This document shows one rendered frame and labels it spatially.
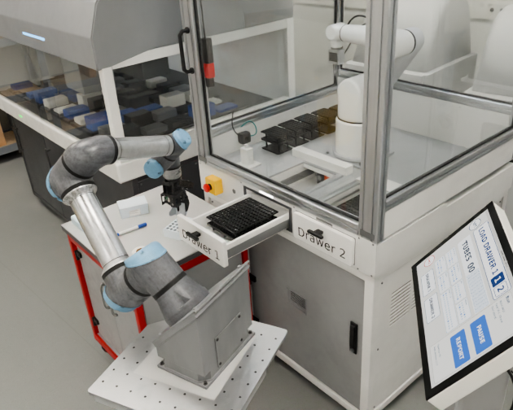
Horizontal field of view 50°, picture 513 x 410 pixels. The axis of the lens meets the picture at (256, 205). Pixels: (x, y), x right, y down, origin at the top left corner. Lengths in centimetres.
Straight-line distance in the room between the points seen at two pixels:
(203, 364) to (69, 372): 145
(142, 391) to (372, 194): 92
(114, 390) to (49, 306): 177
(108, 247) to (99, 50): 109
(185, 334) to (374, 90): 88
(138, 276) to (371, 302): 85
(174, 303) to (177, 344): 12
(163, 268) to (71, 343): 160
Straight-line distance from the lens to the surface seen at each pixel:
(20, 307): 349
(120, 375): 174
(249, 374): 166
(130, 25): 261
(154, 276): 157
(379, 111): 166
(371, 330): 210
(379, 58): 162
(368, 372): 224
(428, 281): 161
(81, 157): 175
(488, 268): 145
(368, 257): 191
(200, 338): 152
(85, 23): 259
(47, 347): 313
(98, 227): 174
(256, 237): 204
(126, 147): 183
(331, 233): 196
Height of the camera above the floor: 195
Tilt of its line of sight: 29 degrees down
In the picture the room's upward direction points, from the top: 4 degrees counter-clockwise
